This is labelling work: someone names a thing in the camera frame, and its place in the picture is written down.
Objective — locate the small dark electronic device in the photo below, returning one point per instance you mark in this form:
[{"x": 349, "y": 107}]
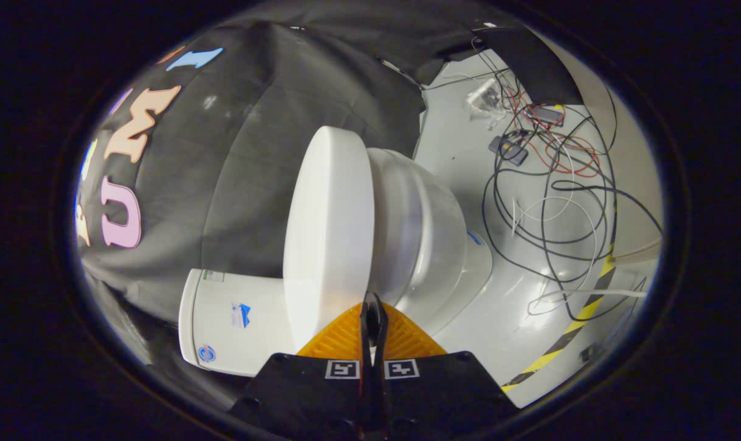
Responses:
[{"x": 508, "y": 149}]

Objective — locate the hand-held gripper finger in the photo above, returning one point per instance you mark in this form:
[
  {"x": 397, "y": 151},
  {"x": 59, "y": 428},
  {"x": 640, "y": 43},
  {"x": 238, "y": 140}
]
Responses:
[
  {"x": 381, "y": 343},
  {"x": 367, "y": 343}
]

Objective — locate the black backdrop cloth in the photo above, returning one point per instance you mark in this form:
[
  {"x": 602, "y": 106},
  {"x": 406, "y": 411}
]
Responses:
[{"x": 254, "y": 153}]

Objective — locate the white toilet tank lid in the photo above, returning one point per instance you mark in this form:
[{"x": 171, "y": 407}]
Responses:
[{"x": 190, "y": 318}]

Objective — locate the yellow black hazard tape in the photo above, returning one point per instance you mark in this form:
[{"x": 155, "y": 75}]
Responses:
[{"x": 582, "y": 312}]

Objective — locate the small grey electronic device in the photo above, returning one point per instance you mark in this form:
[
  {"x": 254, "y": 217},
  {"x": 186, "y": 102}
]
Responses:
[{"x": 545, "y": 115}]

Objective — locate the white toilet seat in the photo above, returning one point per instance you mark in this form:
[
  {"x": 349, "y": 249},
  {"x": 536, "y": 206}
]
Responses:
[{"x": 395, "y": 226}]

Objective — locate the white toilet body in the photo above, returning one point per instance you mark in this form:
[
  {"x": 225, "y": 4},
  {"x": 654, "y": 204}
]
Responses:
[{"x": 254, "y": 343}]

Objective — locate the clear plastic bag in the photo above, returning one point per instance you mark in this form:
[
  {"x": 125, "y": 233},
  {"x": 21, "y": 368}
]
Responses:
[{"x": 485, "y": 101}]

